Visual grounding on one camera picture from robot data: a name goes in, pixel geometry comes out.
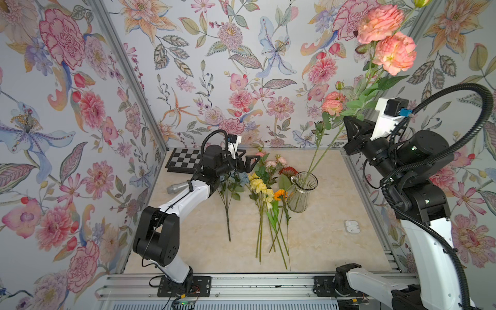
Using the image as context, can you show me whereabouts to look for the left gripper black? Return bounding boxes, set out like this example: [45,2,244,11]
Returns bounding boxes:
[213,151,259,178]

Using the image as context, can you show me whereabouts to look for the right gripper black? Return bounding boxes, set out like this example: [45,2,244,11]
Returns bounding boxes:
[349,118,409,194]

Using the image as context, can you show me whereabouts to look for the blue flower bunch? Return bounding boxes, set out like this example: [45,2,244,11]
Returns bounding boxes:
[217,172,249,242]

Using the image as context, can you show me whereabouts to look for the yellow flower bunch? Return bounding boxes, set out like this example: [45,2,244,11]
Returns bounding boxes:
[249,173,275,263]

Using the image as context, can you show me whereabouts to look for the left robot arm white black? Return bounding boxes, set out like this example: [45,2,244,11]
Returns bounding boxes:
[133,129,261,287]

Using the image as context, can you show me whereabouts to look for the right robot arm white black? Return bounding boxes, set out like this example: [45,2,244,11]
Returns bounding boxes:
[334,83,493,309]

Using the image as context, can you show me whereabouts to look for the clear glass vase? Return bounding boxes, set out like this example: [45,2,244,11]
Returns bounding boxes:
[288,171,319,213]

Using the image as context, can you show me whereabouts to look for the orange and red flower stems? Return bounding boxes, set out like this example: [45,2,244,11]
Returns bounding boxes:
[266,166,298,271]

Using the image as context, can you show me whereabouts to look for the black white checkerboard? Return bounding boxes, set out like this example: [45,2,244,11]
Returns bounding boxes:
[165,148,201,174]

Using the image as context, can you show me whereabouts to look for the grey metal cylinder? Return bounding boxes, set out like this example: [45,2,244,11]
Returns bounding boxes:
[167,180,193,195]

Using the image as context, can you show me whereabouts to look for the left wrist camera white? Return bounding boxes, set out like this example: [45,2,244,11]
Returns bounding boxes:
[226,134,242,160]

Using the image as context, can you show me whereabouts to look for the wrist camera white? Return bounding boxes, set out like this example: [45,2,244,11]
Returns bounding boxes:
[370,98,412,141]
[226,134,242,160]

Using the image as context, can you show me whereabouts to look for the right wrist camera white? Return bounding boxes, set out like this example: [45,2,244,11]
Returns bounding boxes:
[370,98,412,141]

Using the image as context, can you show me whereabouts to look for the white wall socket plate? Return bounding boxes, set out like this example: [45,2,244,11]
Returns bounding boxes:
[344,220,360,234]

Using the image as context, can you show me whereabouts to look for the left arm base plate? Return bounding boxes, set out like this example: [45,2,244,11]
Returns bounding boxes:
[157,270,212,298]

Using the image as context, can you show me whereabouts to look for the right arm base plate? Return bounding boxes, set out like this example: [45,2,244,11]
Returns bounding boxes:
[313,273,368,298]

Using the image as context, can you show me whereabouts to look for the aluminium front rail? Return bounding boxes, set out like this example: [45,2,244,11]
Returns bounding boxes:
[95,273,334,302]

